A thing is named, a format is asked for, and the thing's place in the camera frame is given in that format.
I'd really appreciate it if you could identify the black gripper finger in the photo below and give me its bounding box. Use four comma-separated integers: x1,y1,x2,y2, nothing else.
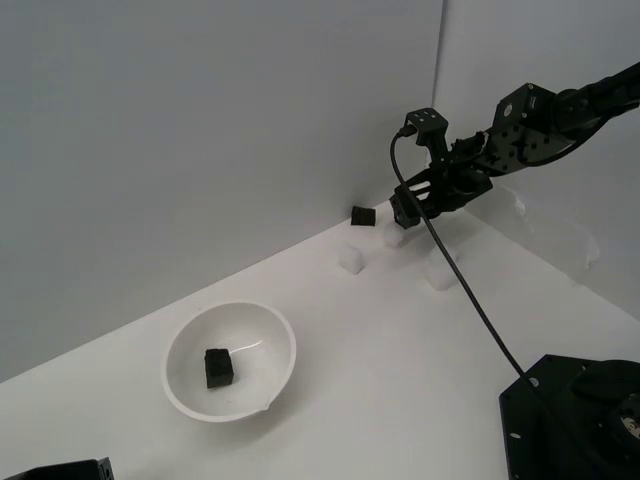
389,185,414,219
394,192,430,232

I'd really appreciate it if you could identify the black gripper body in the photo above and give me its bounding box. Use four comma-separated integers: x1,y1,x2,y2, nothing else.
397,158,495,222

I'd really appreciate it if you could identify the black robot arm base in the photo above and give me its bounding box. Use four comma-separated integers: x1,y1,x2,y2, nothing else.
498,353,640,480

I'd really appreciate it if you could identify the white bowl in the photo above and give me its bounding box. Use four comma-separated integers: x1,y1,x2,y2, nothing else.
160,299,298,424

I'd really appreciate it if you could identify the black block with screw hole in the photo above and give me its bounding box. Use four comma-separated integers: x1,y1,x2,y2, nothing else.
0,456,116,480

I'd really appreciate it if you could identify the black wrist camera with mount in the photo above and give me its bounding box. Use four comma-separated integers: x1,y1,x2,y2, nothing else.
403,107,449,169

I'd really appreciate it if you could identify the black camera cable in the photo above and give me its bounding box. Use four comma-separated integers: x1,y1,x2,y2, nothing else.
390,128,537,389

